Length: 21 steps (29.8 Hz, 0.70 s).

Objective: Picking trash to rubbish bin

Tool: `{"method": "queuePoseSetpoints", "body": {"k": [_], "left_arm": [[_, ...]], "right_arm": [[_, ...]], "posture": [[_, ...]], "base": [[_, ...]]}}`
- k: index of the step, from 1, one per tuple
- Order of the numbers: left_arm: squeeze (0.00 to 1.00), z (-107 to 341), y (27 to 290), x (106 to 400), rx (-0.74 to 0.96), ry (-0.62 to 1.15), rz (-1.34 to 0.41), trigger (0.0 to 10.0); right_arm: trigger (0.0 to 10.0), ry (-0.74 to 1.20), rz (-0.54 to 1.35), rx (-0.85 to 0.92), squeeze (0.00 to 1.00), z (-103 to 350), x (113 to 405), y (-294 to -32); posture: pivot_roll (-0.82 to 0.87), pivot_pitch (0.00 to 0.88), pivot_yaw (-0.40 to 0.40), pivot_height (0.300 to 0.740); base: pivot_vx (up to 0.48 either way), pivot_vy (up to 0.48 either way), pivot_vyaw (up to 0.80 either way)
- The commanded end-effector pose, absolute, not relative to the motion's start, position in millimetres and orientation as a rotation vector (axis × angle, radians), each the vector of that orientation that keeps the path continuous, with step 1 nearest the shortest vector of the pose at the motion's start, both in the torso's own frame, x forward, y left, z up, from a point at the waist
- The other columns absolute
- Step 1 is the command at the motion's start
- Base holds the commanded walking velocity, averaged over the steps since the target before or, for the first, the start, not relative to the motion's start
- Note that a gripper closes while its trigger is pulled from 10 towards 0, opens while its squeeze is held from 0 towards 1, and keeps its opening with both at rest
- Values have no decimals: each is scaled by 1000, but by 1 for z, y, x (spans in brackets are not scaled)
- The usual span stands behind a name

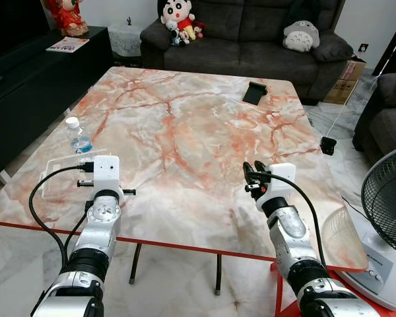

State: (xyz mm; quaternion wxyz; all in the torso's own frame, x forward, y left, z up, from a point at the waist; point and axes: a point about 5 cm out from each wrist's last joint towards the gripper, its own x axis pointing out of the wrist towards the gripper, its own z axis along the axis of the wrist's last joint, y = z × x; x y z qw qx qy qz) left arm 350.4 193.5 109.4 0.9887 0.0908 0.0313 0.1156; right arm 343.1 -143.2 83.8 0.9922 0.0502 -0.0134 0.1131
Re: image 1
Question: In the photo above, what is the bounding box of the clear plastic container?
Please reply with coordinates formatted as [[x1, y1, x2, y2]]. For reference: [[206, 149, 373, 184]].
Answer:
[[39, 148, 114, 203]]

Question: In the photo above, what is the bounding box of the marble table with red edge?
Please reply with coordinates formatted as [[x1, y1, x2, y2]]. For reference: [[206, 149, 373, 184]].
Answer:
[[0, 65, 370, 273]]

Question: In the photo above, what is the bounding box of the black power adapter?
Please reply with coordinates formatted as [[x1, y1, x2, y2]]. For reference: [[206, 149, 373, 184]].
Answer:
[[318, 136, 338, 157]]

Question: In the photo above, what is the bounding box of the black phone holder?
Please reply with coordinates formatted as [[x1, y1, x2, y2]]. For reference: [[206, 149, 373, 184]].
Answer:
[[242, 81, 269, 106]]

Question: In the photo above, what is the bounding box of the black table leg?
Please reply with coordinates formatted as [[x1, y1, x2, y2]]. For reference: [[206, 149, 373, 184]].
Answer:
[[128, 242, 143, 285], [213, 254, 224, 295]]

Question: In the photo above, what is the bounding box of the red plastic stool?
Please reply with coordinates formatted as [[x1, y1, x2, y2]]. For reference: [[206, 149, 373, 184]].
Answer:
[[275, 260, 396, 317]]

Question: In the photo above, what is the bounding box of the brown cardboard carton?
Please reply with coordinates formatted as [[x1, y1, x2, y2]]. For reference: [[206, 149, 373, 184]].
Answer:
[[323, 57, 368, 106]]

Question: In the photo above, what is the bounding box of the dark grey sofa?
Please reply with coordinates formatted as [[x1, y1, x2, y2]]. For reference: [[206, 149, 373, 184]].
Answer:
[[139, 0, 354, 101]]

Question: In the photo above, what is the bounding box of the grey totoro plush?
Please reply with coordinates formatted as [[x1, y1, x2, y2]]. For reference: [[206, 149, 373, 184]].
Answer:
[[281, 18, 321, 53]]

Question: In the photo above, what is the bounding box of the white standing fan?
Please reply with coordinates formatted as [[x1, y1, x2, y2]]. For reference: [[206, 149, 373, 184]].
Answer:
[[339, 143, 396, 312]]

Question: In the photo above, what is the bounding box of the cartoon boy plush doll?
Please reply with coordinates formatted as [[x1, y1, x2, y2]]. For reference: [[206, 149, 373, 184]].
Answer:
[[156, 0, 206, 48]]

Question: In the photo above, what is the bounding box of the clear plastic water bottle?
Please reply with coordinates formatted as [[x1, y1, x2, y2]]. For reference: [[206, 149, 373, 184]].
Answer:
[[65, 116, 94, 155]]

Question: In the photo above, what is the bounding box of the white lace covered stool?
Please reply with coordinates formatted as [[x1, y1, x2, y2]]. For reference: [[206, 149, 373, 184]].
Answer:
[[108, 22, 147, 57]]

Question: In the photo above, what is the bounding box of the magazine with red print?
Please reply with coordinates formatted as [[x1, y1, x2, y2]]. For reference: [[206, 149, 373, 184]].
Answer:
[[46, 36, 90, 53]]

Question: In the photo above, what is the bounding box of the black tv console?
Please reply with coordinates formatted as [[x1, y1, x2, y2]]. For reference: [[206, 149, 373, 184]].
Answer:
[[0, 26, 114, 184]]

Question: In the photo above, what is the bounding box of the red dressed doll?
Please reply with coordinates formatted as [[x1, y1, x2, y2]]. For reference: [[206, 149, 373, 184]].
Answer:
[[42, 0, 90, 38]]

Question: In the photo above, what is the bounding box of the black television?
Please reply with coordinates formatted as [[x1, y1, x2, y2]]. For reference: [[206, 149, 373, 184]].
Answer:
[[0, 0, 52, 65]]

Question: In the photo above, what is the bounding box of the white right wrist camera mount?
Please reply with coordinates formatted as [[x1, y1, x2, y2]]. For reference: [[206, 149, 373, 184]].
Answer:
[[267, 163, 297, 199]]

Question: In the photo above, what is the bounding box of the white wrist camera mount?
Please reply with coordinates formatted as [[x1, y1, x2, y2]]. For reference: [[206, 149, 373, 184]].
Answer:
[[92, 155, 122, 199], [267, 163, 297, 199]]

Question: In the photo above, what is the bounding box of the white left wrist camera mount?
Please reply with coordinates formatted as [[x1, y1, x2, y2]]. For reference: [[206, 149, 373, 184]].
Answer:
[[92, 155, 122, 199]]

